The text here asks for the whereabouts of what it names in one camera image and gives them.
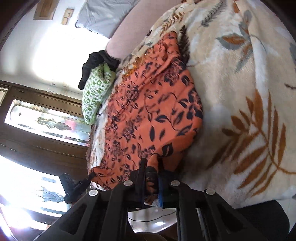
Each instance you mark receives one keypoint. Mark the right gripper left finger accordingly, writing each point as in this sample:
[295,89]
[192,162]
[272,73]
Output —
[102,215]

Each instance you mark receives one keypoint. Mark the black garment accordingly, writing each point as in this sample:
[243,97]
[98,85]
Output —
[94,60]

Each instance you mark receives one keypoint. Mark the small framed picture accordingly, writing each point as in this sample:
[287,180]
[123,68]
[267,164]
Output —
[45,9]

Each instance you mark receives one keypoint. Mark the orange floral blouse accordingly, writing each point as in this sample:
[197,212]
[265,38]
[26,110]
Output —
[154,113]

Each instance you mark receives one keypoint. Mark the stained glass wooden door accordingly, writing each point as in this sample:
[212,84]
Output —
[42,135]

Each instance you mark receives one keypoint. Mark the beige wall switch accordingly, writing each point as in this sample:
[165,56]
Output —
[67,15]

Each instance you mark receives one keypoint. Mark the grey pillow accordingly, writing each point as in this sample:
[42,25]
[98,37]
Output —
[104,16]

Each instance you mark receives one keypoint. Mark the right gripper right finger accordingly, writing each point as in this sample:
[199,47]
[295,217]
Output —
[204,215]

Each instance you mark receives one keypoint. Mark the leaf pattern fleece blanket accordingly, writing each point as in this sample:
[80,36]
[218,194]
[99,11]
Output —
[241,58]

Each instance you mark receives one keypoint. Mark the green white patterned pillow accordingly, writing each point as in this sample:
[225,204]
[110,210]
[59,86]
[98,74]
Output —
[95,91]

